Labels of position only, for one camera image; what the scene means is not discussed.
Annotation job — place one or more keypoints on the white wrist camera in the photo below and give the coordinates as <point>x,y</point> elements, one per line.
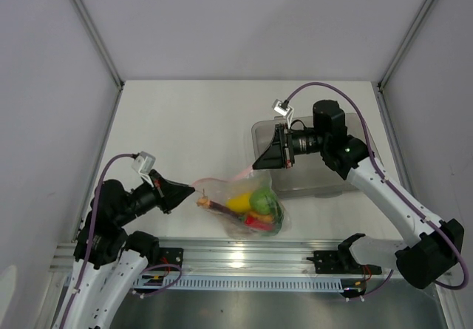
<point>143,165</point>
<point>284,109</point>

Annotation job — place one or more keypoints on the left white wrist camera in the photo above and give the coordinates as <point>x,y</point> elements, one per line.
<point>143,165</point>

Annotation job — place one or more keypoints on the grey translucent plastic bin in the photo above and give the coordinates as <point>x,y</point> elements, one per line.
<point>319,174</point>

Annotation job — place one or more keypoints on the green round vegetable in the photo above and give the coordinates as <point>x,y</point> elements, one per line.
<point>261,200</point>

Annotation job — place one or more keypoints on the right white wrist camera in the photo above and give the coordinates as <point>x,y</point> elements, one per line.
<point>284,109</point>

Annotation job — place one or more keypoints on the white slotted cable duct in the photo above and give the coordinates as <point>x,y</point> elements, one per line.
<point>278,284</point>

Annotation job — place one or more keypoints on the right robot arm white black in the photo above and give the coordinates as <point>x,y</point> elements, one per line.
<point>429,246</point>

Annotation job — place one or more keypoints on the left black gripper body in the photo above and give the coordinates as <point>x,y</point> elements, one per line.
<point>143,199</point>

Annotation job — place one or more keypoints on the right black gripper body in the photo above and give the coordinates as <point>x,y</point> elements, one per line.
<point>301,143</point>

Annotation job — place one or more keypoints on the aluminium frame post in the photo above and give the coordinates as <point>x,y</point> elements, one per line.
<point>97,41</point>
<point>419,19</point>

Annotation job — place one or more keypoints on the left aluminium frame post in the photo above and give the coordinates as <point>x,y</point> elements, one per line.
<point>97,41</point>

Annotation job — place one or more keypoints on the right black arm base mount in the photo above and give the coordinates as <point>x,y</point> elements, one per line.
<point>337,262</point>

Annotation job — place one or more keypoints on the clear zip top bag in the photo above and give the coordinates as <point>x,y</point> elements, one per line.
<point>221,191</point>

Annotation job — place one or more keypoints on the green onion stalks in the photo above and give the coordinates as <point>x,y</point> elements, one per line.
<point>278,213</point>

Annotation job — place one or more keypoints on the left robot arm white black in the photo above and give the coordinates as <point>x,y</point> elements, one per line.
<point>107,260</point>

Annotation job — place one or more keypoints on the red chili pepper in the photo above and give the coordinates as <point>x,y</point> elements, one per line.
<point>258,225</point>

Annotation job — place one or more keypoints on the right aluminium frame post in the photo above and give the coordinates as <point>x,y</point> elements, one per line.
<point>419,19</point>

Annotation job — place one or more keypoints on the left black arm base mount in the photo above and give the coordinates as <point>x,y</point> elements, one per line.
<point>168,257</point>

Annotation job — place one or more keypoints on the aluminium rail beam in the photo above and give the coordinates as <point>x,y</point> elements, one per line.
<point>266,257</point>

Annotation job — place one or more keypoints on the yellow mango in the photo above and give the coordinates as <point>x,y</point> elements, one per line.
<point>240,204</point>

